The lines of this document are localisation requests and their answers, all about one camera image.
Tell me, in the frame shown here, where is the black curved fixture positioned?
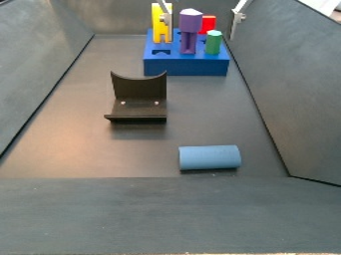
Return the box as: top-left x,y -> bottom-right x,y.
104,73 -> 168,123

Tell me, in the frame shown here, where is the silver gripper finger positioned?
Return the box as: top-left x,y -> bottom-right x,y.
228,0 -> 251,40
156,0 -> 172,42

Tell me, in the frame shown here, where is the purple pentagon block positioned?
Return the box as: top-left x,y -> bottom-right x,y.
178,8 -> 202,54

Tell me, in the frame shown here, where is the green hexagon block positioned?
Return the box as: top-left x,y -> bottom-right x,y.
204,30 -> 222,55

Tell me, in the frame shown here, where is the light blue oval cylinder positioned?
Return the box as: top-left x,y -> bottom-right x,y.
178,145 -> 240,170

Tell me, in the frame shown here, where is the blue shape sorter base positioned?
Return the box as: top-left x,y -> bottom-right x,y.
143,30 -> 230,76

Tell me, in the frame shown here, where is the yellow arch block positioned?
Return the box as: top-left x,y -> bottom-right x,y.
152,0 -> 172,43

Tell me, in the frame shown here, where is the red rounded block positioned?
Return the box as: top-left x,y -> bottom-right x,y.
198,15 -> 215,35

